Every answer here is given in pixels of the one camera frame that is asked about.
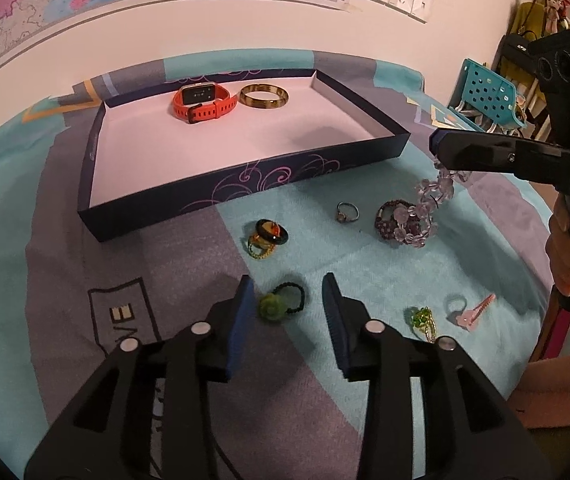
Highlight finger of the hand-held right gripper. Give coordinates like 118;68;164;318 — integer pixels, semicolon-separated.
430;128;563;154
435;133;570;183

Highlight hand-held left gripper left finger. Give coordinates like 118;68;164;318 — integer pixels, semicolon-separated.
24;274;257;480

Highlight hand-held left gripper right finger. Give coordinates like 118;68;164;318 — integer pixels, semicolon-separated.
322;272;553;480

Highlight black hair tie green flower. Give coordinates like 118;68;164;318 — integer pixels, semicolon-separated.
257;282;307;324

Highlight clear crystal bead bracelet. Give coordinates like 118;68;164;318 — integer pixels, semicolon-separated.
392;157;470;250

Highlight green bead ring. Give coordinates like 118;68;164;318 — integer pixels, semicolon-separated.
405;306;438;344

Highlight black ring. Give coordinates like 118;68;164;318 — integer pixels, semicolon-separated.
256;218;290;246

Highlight dark red bead bracelet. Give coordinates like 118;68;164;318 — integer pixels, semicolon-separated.
375;200;438;246

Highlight clear ring with pink bow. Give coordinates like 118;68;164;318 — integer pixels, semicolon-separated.
446;292;496;332

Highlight dark blue cardboard box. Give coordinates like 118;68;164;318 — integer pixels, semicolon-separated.
78;67;412;244

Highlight person's right forearm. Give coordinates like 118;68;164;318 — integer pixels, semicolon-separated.
507;310;570;429

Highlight teal plastic basket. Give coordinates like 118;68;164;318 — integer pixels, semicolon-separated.
447;57;526;129

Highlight printed blanket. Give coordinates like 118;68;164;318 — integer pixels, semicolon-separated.
0;50;570;480

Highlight black bag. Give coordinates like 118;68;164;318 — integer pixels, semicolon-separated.
497;32;540;92

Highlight gold bangle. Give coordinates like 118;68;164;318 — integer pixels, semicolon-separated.
239;82;290;110

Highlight orange smartwatch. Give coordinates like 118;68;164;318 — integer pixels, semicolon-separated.
172;81;239;124

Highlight dark olive clothing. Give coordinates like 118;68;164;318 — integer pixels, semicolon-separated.
527;422;570;480

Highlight silver ring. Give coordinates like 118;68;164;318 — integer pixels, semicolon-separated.
336;201;361;224

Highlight white wall switch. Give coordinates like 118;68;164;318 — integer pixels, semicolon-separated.
410;0;434;24

